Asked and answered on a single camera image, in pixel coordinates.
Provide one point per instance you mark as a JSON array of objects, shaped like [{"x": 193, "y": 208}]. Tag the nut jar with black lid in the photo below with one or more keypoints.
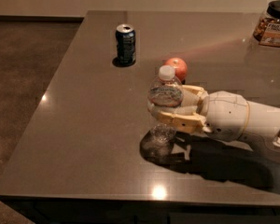
[{"x": 267, "y": 31}]

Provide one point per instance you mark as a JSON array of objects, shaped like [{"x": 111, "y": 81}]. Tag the blue soda can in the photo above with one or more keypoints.
[{"x": 125, "y": 36}]

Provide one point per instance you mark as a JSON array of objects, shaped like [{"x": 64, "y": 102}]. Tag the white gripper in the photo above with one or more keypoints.
[{"x": 226, "y": 113}]

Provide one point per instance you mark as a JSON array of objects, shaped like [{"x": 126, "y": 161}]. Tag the red apple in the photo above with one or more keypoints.
[{"x": 180, "y": 66}]

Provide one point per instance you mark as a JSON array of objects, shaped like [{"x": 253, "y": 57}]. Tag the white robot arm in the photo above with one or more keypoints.
[{"x": 262, "y": 130}]

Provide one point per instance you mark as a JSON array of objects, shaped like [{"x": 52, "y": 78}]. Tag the clear plastic water bottle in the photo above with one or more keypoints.
[{"x": 164, "y": 94}]

